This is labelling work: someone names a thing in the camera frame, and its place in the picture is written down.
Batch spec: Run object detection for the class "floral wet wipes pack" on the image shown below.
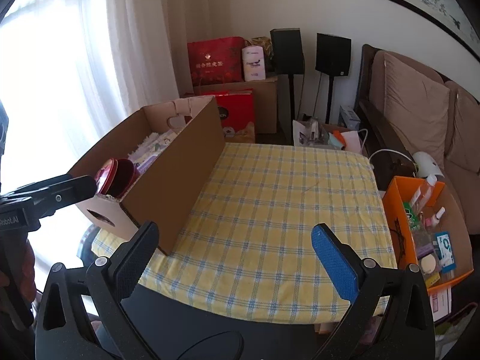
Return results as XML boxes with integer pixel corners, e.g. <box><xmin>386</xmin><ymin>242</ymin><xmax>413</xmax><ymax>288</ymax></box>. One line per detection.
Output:
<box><xmin>127</xmin><ymin>131</ymin><xmax>181</xmax><ymax>175</ymax></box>

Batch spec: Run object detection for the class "person's left hand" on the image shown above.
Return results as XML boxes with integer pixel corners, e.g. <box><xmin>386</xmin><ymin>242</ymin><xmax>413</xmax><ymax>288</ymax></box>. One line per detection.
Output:
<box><xmin>22</xmin><ymin>243</ymin><xmax>37</xmax><ymax>302</ymax></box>

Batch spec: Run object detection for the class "brown sofa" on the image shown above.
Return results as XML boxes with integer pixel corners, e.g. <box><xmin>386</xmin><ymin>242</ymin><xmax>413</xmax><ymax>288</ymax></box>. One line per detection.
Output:
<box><xmin>354</xmin><ymin>44</ymin><xmax>480</xmax><ymax>233</ymax></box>

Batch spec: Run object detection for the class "white rounded appliance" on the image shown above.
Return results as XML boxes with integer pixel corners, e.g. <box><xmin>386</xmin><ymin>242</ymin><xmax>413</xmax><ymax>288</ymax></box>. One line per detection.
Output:
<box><xmin>412</xmin><ymin>151</ymin><xmax>444</xmax><ymax>179</ymax></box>

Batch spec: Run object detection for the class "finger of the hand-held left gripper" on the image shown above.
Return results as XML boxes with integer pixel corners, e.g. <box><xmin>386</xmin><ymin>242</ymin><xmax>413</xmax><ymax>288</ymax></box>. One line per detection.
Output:
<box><xmin>7</xmin><ymin>174</ymin><xmax>99</xmax><ymax>219</ymax></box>

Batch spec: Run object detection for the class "brown sofa cushion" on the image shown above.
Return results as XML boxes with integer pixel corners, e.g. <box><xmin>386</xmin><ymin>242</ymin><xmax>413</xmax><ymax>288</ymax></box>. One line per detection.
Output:
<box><xmin>444</xmin><ymin>80</ymin><xmax>480</xmax><ymax>175</ymax></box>
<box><xmin>383</xmin><ymin>52</ymin><xmax>451</xmax><ymax>158</ymax></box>

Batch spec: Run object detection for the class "red round tin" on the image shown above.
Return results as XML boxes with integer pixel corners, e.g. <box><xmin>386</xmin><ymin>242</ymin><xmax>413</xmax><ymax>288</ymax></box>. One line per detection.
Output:
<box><xmin>94</xmin><ymin>157</ymin><xmax>138</xmax><ymax>199</ymax></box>

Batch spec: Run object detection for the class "pink tissue pack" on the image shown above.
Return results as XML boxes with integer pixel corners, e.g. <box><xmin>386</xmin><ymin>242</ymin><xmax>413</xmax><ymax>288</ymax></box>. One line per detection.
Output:
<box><xmin>241</xmin><ymin>46</ymin><xmax>268</xmax><ymax>82</ymax></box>

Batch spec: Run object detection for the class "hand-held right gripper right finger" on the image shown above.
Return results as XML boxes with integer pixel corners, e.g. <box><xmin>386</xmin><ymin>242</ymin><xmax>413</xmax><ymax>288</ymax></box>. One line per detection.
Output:
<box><xmin>311</xmin><ymin>223</ymin><xmax>437</xmax><ymax>360</ymax></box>

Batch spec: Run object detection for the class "small white bottle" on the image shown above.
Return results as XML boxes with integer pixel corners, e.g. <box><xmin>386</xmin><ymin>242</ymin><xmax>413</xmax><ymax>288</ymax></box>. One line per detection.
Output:
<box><xmin>424</xmin><ymin>207</ymin><xmax>446</xmax><ymax>229</ymax></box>

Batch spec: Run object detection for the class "white curtain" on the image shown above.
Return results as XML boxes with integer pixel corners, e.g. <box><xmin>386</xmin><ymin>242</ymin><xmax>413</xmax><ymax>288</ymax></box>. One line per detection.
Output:
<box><xmin>0</xmin><ymin>0</ymin><xmax>181</xmax><ymax>271</ymax></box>

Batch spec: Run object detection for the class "blue and white carton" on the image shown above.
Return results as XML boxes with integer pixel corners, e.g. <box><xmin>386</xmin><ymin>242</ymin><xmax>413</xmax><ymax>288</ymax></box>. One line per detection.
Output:
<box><xmin>339</xmin><ymin>105</ymin><xmax>361</xmax><ymax>130</ymax></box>

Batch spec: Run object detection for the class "red gift bag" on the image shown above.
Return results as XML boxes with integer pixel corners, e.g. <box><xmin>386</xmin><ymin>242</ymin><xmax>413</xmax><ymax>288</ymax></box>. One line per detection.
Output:
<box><xmin>187</xmin><ymin>37</ymin><xmax>244</xmax><ymax>86</ymax></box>

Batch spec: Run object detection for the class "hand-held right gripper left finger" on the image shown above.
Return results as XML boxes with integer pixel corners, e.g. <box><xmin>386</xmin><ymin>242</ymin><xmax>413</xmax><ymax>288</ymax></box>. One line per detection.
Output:
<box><xmin>35</xmin><ymin>220</ymin><xmax>160</xmax><ymax>360</ymax></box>

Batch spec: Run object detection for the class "orange cardboard box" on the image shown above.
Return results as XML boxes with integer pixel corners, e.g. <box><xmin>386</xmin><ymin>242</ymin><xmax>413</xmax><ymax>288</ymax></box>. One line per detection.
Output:
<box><xmin>382</xmin><ymin>175</ymin><xmax>475</xmax><ymax>289</ymax></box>

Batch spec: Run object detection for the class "small blue white box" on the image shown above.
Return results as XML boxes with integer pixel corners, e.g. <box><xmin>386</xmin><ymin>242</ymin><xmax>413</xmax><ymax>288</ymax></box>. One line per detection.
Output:
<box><xmin>433</xmin><ymin>231</ymin><xmax>457</xmax><ymax>271</ymax></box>

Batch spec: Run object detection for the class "green packet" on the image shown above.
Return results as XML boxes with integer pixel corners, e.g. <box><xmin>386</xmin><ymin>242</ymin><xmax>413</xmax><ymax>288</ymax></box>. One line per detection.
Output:
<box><xmin>403</xmin><ymin>202</ymin><xmax>421</xmax><ymax>229</ymax></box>

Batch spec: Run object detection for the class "round white container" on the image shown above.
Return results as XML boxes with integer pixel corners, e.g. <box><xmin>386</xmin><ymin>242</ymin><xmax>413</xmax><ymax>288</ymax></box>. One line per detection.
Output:
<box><xmin>419</xmin><ymin>255</ymin><xmax>441</xmax><ymax>275</ymax></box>

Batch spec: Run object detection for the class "small open box of clutter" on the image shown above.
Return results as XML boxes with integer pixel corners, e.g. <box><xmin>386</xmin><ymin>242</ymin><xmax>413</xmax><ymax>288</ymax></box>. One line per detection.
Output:
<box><xmin>292</xmin><ymin>118</ymin><xmax>362</xmax><ymax>154</ymax></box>

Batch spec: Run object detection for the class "white cable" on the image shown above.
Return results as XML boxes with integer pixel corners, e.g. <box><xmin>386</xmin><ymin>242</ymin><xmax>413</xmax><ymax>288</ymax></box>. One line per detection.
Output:
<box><xmin>358</xmin><ymin>129</ymin><xmax>419</xmax><ymax>175</ymax></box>

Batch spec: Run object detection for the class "black speaker stand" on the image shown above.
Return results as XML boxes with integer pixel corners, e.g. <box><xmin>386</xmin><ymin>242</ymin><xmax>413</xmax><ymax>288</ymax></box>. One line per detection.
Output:
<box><xmin>287</xmin><ymin>74</ymin><xmax>297</xmax><ymax>145</ymax></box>
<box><xmin>324</xmin><ymin>76</ymin><xmax>334</xmax><ymax>124</ymax></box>

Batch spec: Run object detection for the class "red gift box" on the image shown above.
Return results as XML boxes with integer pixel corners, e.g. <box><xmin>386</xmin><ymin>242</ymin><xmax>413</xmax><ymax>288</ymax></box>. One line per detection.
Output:
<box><xmin>195</xmin><ymin>89</ymin><xmax>255</xmax><ymax>144</ymax></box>

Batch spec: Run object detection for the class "white printed carton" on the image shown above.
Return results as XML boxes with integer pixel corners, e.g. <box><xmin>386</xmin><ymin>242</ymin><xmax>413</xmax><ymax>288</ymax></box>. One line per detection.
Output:
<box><xmin>431</xmin><ymin>287</ymin><xmax>453</xmax><ymax>321</ymax></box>

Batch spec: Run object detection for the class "yellow checked tablecloth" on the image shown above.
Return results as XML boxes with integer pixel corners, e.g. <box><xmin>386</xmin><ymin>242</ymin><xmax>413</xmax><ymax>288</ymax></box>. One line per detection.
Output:
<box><xmin>92</xmin><ymin>142</ymin><xmax>398</xmax><ymax>325</ymax></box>

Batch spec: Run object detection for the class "gold wrapped package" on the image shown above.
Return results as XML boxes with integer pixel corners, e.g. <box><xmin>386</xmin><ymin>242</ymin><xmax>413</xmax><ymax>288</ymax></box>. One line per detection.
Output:
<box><xmin>245</xmin><ymin>37</ymin><xmax>272</xmax><ymax>72</ymax></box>

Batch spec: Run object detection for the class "black speaker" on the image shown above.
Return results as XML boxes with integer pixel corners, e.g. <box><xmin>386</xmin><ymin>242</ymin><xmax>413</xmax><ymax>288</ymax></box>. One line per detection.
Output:
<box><xmin>270</xmin><ymin>28</ymin><xmax>305</xmax><ymax>75</ymax></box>
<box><xmin>315</xmin><ymin>33</ymin><xmax>352</xmax><ymax>77</ymax></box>

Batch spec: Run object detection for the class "clear plastic bottle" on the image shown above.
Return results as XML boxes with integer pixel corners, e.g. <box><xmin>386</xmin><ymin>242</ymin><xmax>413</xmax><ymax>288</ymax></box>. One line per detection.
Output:
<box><xmin>410</xmin><ymin>175</ymin><xmax>437</xmax><ymax>211</ymax></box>

